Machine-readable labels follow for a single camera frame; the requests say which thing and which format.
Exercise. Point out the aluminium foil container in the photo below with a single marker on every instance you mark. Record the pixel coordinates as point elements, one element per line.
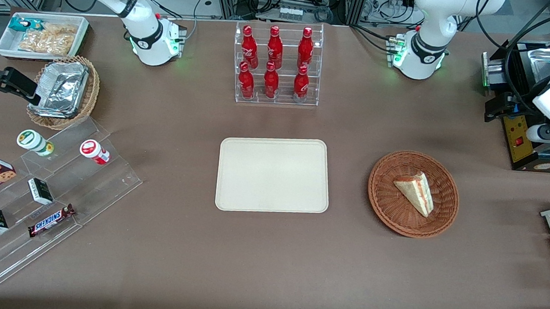
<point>61,88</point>

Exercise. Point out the green lid white cup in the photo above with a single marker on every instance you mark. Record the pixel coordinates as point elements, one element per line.
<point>32,140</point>

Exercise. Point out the red lid white cup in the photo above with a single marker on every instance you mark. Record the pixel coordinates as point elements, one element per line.
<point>93,151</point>

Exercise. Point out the red soda bottle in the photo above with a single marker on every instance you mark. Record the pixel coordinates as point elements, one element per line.
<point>271,82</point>
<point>305,47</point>
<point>301,84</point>
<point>246,82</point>
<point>275,47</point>
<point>249,45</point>

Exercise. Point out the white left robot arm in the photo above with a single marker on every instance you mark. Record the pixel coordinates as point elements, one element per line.
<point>427,38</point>

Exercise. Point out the Snickers chocolate bar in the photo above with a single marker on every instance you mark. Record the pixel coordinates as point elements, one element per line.
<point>50,220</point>

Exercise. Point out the black hot food display case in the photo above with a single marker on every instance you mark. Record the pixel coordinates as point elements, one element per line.
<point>517,141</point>

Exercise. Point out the clear acrylic bottle rack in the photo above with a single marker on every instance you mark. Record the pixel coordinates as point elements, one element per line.
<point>282,100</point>

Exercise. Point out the clear acrylic step shelf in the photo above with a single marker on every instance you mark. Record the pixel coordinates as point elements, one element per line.
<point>88,188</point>

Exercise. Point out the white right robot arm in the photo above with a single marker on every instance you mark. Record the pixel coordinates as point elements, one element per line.
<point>137,23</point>

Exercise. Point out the teal snack packet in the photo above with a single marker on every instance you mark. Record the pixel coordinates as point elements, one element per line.
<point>20,24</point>

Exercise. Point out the white terminal block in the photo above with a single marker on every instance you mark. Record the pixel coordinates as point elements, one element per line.
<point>291,13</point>

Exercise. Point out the clear bag of chips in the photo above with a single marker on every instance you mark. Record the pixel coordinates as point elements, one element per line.
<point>51,40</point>

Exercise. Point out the triangular sandwich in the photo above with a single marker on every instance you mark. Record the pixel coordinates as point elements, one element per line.
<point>416,191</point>

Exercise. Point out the light wicker basket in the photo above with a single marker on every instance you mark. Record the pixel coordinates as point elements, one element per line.
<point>88,103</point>

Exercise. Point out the white rectangular plastic bin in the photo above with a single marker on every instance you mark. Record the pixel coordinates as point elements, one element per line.
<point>8,46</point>

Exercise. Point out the round brown wicker basket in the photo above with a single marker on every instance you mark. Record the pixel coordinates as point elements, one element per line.
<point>390,204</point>

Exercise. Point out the beige plastic tray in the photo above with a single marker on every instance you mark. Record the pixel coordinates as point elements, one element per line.
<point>273,174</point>

